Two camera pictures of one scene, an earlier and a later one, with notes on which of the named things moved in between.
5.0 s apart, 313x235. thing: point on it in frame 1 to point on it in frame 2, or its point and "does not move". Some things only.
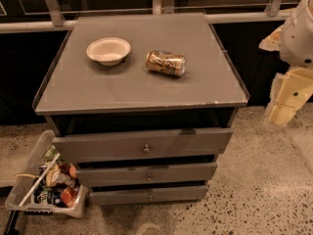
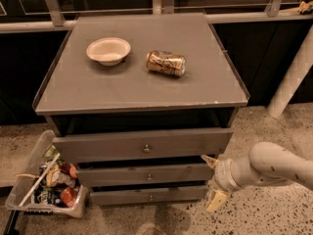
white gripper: [298, 39] to [222, 175]
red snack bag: [67, 196] does not move
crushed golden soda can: [165, 63] does not move
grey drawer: [131, 173] does not move
